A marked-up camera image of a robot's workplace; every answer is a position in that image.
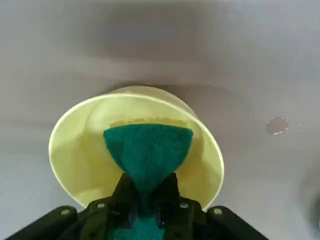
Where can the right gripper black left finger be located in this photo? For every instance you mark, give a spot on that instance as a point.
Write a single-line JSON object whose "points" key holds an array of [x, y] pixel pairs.
{"points": [[100, 212]]}

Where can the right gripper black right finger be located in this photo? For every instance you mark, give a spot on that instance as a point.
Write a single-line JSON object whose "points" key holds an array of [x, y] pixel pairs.
{"points": [[185, 215]]}

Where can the green and yellow sponge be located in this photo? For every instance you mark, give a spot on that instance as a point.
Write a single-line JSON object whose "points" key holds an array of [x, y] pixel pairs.
{"points": [[147, 150]]}

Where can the small yellow dish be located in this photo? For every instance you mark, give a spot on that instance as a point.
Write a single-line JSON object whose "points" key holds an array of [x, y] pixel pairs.
{"points": [[75, 150]]}

